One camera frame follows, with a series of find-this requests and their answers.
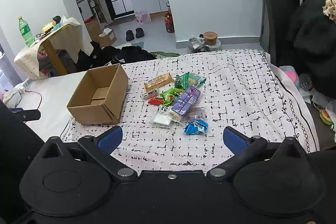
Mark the red oil bottle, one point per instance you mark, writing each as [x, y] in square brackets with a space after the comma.
[169, 22]

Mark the white snack packet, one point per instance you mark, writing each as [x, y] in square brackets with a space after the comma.
[162, 120]

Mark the cardboard box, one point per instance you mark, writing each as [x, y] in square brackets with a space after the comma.
[86, 115]

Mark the jar with wooden lid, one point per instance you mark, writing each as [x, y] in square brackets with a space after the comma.
[210, 39]

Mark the green and yellow cracker packet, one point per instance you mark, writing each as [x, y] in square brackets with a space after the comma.
[196, 79]

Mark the black slipper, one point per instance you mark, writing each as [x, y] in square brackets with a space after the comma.
[139, 32]
[130, 35]

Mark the small open cardboard carton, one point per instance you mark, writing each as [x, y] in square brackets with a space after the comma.
[108, 39]

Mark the green rug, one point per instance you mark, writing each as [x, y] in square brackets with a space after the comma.
[165, 54]

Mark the burger toy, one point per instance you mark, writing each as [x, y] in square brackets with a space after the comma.
[326, 117]

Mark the dark green snack packet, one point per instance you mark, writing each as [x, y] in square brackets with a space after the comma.
[181, 80]

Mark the black jacket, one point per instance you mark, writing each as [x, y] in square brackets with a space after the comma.
[92, 57]

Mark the small table with cloth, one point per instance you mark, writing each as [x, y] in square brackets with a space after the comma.
[67, 37]

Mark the doll figurine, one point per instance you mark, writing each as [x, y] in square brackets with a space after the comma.
[56, 22]

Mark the green soda bottle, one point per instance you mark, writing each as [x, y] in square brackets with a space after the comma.
[25, 31]

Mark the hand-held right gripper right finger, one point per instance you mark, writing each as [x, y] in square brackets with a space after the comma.
[235, 138]

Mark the grey wardrobe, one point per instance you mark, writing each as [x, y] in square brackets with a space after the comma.
[270, 16]

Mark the red snack packet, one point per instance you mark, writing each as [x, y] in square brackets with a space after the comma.
[155, 100]

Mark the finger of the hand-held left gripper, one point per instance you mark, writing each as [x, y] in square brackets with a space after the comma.
[29, 115]

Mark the bright green snack packet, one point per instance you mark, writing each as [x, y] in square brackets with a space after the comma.
[170, 92]

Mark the grey plastic bag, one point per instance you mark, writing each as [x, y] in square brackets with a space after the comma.
[196, 44]

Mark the wooden table leg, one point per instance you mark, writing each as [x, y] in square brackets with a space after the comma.
[55, 56]

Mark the pink plastic bag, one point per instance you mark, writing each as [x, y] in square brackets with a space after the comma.
[143, 17]

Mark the clear snack packet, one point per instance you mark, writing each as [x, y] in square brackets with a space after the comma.
[197, 114]

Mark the white bed sheet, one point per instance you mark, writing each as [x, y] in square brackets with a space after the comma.
[50, 98]

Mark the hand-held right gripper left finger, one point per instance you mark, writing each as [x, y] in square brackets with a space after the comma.
[110, 138]

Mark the black bag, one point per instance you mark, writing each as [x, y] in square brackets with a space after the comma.
[136, 53]

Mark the blue snack packet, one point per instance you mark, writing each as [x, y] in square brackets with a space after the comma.
[195, 127]

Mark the purple snack packet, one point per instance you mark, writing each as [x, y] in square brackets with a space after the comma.
[186, 99]

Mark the black coat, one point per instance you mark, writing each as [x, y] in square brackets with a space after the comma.
[315, 29]

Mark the orange cracker packet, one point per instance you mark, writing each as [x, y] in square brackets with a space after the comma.
[158, 81]

